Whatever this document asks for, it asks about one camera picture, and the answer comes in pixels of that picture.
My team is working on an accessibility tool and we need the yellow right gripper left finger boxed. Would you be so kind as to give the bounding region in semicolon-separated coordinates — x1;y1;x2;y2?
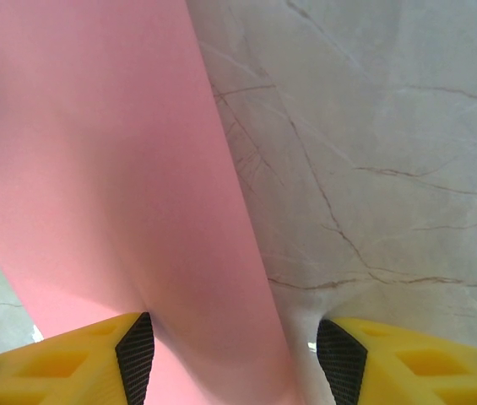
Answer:
0;311;156;405

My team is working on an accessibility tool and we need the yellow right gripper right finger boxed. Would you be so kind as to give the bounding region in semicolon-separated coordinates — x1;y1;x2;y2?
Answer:
316;316;477;405

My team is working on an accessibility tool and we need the pink paper sheet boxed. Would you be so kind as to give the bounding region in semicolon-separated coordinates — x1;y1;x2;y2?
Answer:
0;0;306;405

